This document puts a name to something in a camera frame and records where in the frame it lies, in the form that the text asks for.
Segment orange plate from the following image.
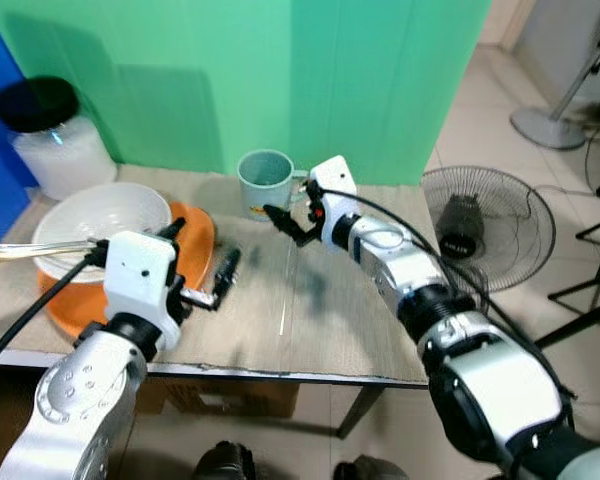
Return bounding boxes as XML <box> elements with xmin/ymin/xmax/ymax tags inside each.
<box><xmin>36</xmin><ymin>200</ymin><xmax>218</xmax><ymax>337</ymax></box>

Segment green ceramic mug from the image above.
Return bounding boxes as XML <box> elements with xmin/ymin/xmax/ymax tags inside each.
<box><xmin>237</xmin><ymin>149</ymin><xmax>308</xmax><ymax>222</ymax></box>

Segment white bowl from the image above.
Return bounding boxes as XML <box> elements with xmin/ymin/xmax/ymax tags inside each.
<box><xmin>31</xmin><ymin>182</ymin><xmax>172</xmax><ymax>284</ymax></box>

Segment cardboard box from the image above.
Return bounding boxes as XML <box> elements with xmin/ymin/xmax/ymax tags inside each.
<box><xmin>138</xmin><ymin>377</ymin><xmax>302</xmax><ymax>419</ymax></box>

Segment gold metal spoon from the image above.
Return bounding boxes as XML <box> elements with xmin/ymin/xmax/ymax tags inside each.
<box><xmin>0</xmin><ymin>239</ymin><xmax>98</xmax><ymax>265</ymax></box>

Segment green backdrop screen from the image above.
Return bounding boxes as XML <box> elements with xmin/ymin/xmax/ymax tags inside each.
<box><xmin>0</xmin><ymin>0</ymin><xmax>492</xmax><ymax>188</ymax></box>

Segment clear jar with black lid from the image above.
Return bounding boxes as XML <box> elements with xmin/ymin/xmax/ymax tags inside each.
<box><xmin>0</xmin><ymin>76</ymin><xmax>118</xmax><ymax>201</ymax></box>

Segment black metal stand legs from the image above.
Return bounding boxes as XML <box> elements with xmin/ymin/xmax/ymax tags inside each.
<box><xmin>533</xmin><ymin>170</ymin><xmax>600</xmax><ymax>349</ymax></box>

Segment black floor fan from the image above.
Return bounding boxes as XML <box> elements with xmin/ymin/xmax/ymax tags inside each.
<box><xmin>420</xmin><ymin>165</ymin><xmax>557</xmax><ymax>297</ymax></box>

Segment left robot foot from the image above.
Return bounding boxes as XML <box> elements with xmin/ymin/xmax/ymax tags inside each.
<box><xmin>189</xmin><ymin>440</ymin><xmax>258</xmax><ymax>480</ymax></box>

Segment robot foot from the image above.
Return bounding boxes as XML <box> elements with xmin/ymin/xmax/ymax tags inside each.
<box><xmin>189</xmin><ymin>440</ymin><xmax>258</xmax><ymax>480</ymax></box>
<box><xmin>331</xmin><ymin>455</ymin><xmax>412</xmax><ymax>480</ymax></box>

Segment black table leg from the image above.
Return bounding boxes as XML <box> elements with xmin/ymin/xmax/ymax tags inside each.
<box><xmin>334</xmin><ymin>384</ymin><xmax>388</xmax><ymax>442</ymax></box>

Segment grey stand fan base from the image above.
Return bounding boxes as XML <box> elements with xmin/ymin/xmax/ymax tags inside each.
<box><xmin>509</xmin><ymin>0</ymin><xmax>600</xmax><ymax>152</ymax></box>

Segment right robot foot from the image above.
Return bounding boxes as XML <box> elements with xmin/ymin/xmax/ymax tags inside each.
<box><xmin>331</xmin><ymin>455</ymin><xmax>412</xmax><ymax>480</ymax></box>

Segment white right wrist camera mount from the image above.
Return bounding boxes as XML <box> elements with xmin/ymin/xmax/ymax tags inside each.
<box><xmin>307</xmin><ymin>156</ymin><xmax>360</xmax><ymax>223</ymax></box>

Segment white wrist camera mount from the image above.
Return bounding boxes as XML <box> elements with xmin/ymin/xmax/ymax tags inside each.
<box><xmin>103</xmin><ymin>231</ymin><xmax>182</xmax><ymax>327</ymax></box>
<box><xmin>307</xmin><ymin>156</ymin><xmax>360</xmax><ymax>223</ymax></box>

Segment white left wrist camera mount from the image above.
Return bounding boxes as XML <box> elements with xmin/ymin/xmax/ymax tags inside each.
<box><xmin>103</xmin><ymin>231</ymin><xmax>182</xmax><ymax>327</ymax></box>

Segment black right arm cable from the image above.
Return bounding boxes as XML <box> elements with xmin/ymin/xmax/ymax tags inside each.
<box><xmin>308</xmin><ymin>184</ymin><xmax>503</xmax><ymax>336</ymax></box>

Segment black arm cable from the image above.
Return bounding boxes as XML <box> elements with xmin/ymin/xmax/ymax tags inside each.
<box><xmin>0</xmin><ymin>252</ymin><xmax>109</xmax><ymax>378</ymax></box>
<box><xmin>308</xmin><ymin>184</ymin><xmax>503</xmax><ymax>336</ymax></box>

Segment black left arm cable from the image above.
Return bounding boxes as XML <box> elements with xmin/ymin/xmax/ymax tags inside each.
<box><xmin>0</xmin><ymin>252</ymin><xmax>109</xmax><ymax>378</ymax></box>

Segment black floor cable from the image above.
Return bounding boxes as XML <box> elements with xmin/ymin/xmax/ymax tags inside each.
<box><xmin>578</xmin><ymin>118</ymin><xmax>600</xmax><ymax>196</ymax></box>

